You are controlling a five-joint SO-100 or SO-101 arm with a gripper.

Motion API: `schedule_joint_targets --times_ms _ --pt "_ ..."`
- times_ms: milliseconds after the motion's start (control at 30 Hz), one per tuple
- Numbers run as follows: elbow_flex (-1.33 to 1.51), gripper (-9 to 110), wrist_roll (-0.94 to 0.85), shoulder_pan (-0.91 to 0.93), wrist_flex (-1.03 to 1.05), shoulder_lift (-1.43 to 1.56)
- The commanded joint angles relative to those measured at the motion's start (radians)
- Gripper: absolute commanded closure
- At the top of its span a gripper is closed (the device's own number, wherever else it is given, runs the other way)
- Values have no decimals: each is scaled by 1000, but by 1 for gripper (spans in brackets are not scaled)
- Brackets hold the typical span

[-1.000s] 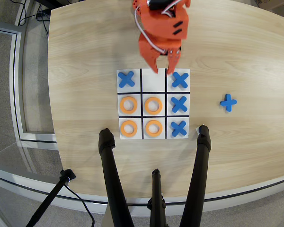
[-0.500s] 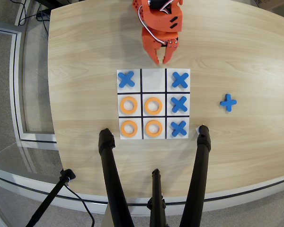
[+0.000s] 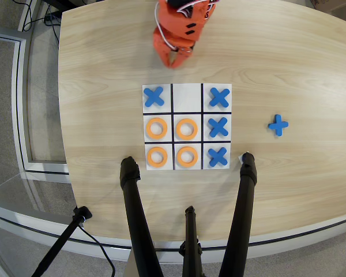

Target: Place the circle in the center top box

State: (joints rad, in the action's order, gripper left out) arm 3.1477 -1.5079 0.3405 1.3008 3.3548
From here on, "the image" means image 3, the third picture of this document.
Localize black cable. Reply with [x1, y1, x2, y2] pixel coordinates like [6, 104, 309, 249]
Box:
[77, 224, 116, 277]

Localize white tic-tac-toe board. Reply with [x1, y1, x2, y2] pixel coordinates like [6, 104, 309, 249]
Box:
[142, 83, 233, 171]

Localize black stand pole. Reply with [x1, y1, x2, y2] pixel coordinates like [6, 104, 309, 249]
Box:
[31, 205, 93, 277]

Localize black furniture frame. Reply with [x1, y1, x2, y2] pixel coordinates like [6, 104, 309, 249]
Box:
[42, 0, 104, 10]

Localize thin black tripod leg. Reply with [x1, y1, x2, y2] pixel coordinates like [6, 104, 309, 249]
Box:
[178, 205, 204, 277]

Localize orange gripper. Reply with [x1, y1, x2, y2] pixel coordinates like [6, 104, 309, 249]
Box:
[152, 27, 197, 70]

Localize black floor cables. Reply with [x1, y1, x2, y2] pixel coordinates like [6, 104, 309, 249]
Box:
[22, 0, 61, 44]

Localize white metal floor frame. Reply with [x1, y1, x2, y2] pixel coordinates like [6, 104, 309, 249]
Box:
[0, 24, 72, 175]

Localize black camera tripod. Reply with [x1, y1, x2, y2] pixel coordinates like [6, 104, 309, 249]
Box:
[0, 201, 346, 265]

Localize orange foam ring piece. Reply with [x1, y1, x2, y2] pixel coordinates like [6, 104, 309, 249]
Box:
[175, 118, 198, 141]
[146, 146, 168, 168]
[175, 146, 198, 169]
[145, 117, 168, 140]

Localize blue foam cross piece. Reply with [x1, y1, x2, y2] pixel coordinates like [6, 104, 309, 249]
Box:
[209, 88, 231, 109]
[208, 117, 230, 138]
[208, 147, 230, 168]
[143, 86, 165, 108]
[267, 114, 289, 137]

